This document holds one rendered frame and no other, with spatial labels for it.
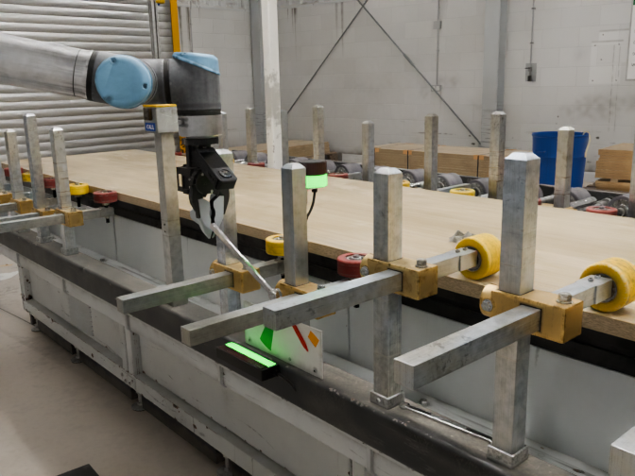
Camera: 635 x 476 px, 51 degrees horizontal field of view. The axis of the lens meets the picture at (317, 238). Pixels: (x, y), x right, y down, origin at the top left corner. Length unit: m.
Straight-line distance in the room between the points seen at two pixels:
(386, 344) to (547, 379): 0.30
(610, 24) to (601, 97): 0.82
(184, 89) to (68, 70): 0.23
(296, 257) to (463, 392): 0.43
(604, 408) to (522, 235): 0.39
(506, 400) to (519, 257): 0.22
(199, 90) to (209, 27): 9.78
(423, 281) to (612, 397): 0.36
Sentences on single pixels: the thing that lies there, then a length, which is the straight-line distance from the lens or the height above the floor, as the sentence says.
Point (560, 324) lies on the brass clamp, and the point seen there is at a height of 0.95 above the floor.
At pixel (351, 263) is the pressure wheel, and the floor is 0.90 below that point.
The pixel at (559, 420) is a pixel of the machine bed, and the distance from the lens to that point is 1.28.
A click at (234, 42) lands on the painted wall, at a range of 11.45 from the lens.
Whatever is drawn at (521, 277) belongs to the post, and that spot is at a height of 1.00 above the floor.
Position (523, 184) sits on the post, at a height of 1.13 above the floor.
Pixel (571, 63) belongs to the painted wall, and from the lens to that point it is 8.64.
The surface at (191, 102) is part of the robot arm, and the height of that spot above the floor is 1.23.
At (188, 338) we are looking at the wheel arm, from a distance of 1.16.
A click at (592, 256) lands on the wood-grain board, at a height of 0.90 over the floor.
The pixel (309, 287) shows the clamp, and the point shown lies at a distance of 1.31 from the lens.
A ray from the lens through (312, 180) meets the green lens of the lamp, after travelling 1.30.
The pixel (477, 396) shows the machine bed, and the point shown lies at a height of 0.66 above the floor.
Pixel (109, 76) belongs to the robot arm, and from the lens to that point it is 1.23.
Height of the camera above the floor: 1.27
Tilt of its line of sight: 13 degrees down
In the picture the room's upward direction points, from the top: 1 degrees counter-clockwise
